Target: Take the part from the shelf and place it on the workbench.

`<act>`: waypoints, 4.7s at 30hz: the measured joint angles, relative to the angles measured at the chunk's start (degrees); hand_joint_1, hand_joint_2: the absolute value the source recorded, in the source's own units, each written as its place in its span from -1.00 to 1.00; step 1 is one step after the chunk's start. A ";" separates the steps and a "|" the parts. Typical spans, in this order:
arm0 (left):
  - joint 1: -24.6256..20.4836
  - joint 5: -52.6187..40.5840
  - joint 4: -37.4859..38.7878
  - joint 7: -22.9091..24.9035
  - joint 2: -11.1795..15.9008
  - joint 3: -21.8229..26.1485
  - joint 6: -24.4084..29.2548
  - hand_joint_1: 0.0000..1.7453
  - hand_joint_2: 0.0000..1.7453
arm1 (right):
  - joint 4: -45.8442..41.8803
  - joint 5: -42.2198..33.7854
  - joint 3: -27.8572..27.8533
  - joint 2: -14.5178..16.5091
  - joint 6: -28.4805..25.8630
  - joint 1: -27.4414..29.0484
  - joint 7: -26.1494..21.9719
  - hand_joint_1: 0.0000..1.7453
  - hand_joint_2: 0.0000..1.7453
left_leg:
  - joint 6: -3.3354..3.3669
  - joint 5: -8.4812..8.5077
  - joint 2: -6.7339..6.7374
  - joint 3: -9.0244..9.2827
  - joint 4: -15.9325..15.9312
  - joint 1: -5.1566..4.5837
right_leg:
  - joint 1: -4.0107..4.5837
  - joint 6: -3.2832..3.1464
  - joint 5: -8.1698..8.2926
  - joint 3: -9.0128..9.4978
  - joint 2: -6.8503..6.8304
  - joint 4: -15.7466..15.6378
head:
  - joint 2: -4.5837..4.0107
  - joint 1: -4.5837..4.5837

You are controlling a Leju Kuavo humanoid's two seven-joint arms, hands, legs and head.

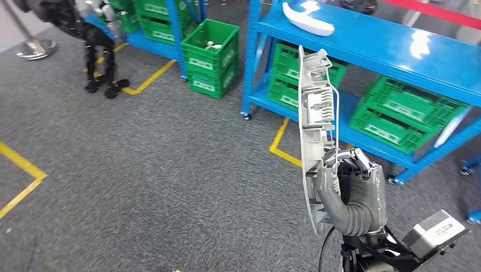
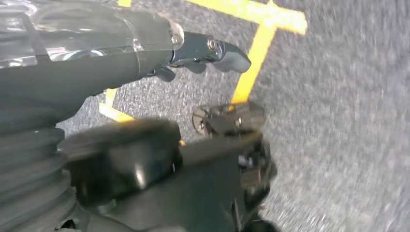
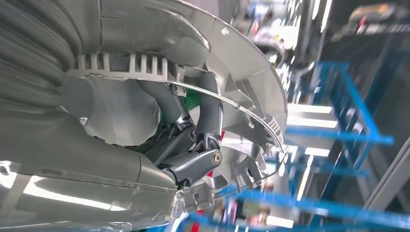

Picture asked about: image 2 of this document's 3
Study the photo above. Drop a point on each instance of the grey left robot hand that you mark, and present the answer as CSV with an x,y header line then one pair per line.
x,y
80,64

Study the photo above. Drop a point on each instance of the yellow floor tape square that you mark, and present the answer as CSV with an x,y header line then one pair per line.
x,y
253,73

